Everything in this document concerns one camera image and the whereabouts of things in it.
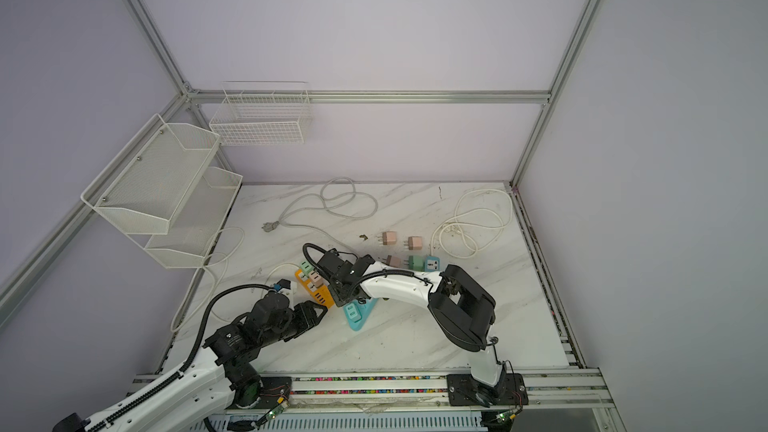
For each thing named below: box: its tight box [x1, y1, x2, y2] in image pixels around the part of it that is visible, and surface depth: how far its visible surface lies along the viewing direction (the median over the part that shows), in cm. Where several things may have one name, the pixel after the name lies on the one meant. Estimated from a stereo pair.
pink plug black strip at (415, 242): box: [408, 236, 423, 250], surface depth 103 cm
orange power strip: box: [294, 260, 335, 309], surface depth 90 cm
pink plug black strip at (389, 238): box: [382, 231, 397, 245], surface depth 106 cm
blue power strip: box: [424, 255, 441, 272], surface depth 97 cm
